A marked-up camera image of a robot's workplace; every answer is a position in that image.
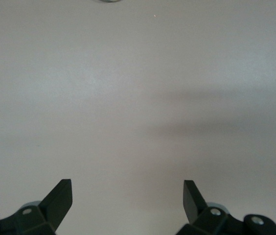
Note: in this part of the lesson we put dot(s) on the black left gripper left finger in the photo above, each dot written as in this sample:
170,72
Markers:
54,205

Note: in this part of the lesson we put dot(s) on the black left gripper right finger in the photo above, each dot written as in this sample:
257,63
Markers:
194,208

